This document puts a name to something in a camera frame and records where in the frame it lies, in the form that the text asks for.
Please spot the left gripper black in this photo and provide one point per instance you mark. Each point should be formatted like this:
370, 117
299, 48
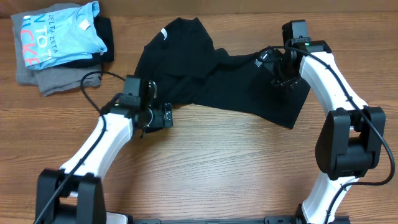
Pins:
158, 120

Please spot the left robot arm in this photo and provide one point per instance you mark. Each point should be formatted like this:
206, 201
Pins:
74, 192

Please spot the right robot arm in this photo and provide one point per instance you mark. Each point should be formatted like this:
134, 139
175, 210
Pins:
351, 138

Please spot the black folded garment in stack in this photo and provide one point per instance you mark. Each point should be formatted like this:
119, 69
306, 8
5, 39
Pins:
104, 32

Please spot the black t-shirt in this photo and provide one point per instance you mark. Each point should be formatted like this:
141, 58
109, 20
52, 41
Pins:
187, 69

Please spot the light blue printed t-shirt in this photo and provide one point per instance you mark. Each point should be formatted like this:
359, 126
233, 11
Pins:
54, 38

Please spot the grey folded garment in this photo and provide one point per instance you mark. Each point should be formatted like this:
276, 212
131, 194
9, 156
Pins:
49, 80

